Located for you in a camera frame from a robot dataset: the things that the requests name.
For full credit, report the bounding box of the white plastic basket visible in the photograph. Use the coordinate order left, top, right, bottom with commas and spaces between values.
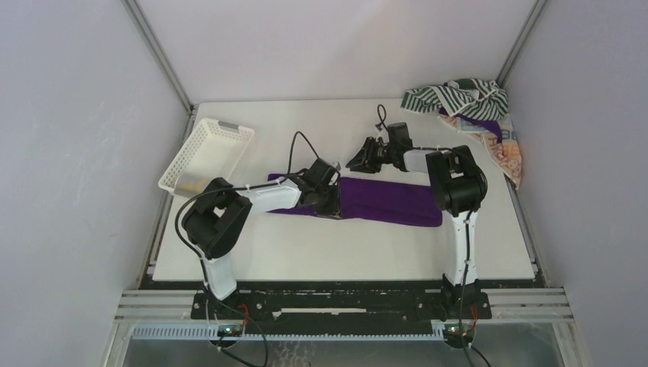
158, 118, 255, 198

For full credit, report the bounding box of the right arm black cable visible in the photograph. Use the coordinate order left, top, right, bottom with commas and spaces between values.
374, 103, 487, 336

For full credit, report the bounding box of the cream bear print towel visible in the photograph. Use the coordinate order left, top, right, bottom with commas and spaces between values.
438, 114, 523, 190

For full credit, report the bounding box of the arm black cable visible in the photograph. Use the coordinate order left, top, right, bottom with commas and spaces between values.
173, 131, 325, 305
374, 103, 487, 336

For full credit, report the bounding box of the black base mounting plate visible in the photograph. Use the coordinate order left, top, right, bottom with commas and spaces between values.
190, 280, 493, 335

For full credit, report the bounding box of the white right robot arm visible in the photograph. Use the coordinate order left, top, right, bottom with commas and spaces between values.
345, 122, 488, 287

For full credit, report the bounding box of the controller board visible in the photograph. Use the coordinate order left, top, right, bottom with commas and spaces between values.
442, 326, 475, 349
217, 326, 245, 339

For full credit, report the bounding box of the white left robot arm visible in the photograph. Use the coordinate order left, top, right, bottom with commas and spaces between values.
174, 158, 342, 319

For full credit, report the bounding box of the green white striped towel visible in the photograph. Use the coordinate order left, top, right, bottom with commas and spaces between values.
400, 78, 509, 121

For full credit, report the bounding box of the aluminium corner post left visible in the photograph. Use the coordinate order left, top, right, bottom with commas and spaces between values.
121, 0, 193, 115

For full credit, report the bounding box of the aluminium corner post right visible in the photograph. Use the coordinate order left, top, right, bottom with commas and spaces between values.
496, 0, 549, 87

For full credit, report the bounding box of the yellow grey patterned towel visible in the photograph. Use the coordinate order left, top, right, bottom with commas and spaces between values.
174, 175, 209, 197

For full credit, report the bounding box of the white slotted cable duct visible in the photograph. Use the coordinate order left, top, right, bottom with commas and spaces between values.
131, 324, 446, 341

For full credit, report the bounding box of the left controller board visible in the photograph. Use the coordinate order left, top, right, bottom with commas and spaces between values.
217, 326, 245, 339

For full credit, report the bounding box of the purple towel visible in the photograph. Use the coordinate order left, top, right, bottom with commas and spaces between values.
267, 174, 443, 229

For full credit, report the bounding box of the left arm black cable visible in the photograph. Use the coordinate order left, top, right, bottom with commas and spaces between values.
173, 131, 325, 305

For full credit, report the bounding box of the aluminium corner post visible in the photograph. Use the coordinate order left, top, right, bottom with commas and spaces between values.
121, 0, 193, 115
496, 0, 549, 87

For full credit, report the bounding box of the right controller board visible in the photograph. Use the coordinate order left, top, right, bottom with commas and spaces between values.
442, 326, 475, 349

